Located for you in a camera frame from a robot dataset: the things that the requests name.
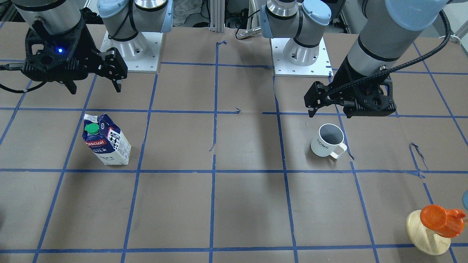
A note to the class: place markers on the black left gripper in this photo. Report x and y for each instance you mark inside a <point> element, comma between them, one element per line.
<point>340,81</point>

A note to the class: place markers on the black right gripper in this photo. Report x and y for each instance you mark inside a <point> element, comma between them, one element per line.
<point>89,46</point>

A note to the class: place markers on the white mug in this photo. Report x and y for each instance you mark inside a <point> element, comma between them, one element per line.
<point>329,141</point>

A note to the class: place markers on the blue white milk carton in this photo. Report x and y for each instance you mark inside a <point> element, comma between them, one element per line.
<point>106,140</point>

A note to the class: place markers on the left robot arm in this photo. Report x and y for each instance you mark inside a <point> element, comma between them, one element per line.
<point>391,27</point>

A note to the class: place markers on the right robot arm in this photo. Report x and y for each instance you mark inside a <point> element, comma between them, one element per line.
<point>123,19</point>

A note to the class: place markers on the wooden mug stand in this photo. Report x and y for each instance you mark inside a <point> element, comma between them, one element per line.
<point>423,238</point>

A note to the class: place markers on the orange mug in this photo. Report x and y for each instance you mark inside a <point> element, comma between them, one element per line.
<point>446,223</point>

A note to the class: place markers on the blue mug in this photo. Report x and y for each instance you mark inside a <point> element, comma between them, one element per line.
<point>465,200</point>

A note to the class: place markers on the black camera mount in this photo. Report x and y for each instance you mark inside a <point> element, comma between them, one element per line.
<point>373,98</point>
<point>63,57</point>

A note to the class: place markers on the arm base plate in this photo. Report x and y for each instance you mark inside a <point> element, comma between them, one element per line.
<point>141,54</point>
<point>293,60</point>

